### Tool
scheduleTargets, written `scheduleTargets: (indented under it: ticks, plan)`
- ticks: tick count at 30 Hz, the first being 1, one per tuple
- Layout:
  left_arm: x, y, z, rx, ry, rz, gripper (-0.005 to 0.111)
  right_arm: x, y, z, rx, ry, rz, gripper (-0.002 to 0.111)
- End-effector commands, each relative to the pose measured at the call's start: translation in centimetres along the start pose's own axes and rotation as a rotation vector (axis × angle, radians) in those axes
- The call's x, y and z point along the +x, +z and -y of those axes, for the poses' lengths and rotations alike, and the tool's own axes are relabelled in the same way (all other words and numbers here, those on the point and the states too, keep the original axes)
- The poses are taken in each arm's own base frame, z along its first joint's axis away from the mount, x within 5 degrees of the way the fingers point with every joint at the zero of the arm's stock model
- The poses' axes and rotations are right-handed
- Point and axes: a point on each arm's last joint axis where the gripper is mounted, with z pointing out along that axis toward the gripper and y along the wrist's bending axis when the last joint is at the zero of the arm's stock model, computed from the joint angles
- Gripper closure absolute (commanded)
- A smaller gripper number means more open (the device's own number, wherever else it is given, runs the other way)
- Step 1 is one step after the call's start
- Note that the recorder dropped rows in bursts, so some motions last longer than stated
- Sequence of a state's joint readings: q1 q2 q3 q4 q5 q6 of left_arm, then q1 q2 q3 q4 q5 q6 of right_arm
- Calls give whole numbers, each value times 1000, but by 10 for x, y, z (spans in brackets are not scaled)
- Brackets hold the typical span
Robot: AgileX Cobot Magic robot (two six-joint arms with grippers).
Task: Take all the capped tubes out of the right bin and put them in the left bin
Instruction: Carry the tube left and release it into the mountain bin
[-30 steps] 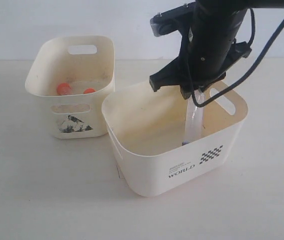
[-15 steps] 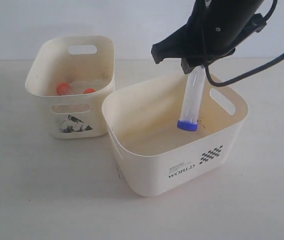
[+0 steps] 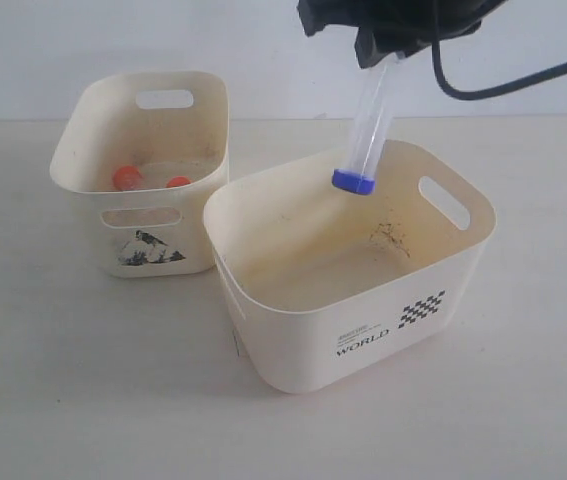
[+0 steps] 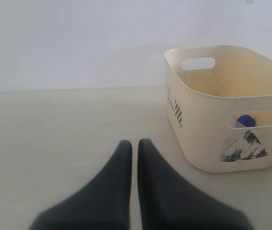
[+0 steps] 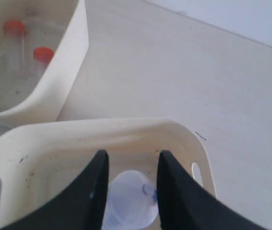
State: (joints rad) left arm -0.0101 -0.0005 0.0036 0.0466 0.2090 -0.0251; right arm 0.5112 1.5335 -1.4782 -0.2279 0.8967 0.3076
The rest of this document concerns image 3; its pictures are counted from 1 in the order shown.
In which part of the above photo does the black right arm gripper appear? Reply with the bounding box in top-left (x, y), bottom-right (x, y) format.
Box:
top-left (297, 0), bottom-right (503, 69)

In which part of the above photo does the orange-capped clear tube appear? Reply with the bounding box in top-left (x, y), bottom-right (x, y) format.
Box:
top-left (112, 165), bottom-right (145, 192)
top-left (166, 175), bottom-right (192, 188)

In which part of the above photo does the large cream WORLD bin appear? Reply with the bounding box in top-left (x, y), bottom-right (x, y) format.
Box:
top-left (203, 140), bottom-right (496, 394)

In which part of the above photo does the small cream plastic bin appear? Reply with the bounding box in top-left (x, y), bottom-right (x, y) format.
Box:
top-left (49, 71), bottom-right (229, 278)

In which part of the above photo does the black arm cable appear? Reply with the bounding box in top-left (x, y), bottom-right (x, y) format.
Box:
top-left (430, 0), bottom-right (567, 100)

